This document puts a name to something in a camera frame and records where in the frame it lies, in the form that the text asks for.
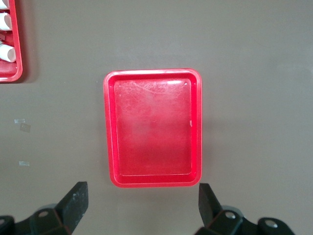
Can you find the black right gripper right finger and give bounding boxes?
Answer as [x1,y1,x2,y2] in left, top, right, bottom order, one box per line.
[193,183,298,235]

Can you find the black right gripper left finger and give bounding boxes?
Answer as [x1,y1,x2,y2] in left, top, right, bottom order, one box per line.
[0,181,89,235]

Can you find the empty red plastic tray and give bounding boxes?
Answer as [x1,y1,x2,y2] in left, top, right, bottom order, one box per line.
[103,68,203,188]

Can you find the red tray holding fittings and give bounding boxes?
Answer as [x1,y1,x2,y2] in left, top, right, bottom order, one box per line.
[0,0,23,83]

